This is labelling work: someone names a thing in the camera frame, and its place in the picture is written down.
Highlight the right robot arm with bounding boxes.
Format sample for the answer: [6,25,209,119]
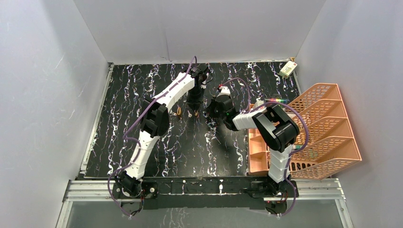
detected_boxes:
[208,93,300,197]

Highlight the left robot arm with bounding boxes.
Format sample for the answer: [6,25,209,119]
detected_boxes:
[114,65,211,198]

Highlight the white red eraser box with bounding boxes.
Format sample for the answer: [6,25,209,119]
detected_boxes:
[253,99,265,108]

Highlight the colored marker pack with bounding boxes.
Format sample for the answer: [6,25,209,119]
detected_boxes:
[265,98,288,104]

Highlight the orange desk organizer tray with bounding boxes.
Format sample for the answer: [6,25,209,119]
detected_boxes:
[246,104,293,176]

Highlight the white box in corner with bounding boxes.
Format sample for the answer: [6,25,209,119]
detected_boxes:
[278,60,297,78]

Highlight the orange mesh file rack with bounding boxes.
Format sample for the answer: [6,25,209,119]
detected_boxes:
[289,83,362,180]

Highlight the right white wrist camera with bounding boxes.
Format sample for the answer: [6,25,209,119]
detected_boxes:
[217,85,230,97]

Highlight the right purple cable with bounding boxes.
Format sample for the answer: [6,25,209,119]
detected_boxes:
[220,77,311,218]

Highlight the purple cable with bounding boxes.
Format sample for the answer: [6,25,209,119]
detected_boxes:
[220,77,311,218]
[107,56,198,218]

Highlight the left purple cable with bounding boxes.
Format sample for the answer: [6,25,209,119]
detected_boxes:
[107,56,198,218]

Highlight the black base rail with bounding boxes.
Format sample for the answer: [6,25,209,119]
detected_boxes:
[110,176,299,213]

